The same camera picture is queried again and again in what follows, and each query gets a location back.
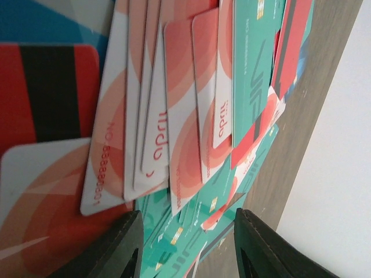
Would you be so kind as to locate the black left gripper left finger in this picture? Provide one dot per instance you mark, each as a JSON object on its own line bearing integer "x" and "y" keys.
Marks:
{"x": 117, "y": 253}

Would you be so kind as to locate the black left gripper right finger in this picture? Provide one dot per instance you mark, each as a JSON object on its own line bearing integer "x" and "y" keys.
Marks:
{"x": 261, "y": 252}

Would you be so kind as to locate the coral numbered card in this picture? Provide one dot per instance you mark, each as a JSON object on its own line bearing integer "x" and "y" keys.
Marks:
{"x": 103, "y": 186}

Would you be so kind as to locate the white coral corner card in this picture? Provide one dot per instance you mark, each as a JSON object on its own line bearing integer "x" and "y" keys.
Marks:
{"x": 42, "y": 227}

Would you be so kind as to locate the coral april card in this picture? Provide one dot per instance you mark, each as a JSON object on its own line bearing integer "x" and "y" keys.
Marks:
{"x": 223, "y": 88}

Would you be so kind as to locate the red black stripe card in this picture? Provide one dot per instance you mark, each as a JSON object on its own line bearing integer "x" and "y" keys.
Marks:
{"x": 48, "y": 92}

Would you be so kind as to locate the large teal VIP card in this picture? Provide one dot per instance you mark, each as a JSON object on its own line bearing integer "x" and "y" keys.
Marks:
{"x": 256, "y": 24}

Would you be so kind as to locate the blue card in pile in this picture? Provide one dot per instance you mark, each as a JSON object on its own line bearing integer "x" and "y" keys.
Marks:
{"x": 86, "y": 22}

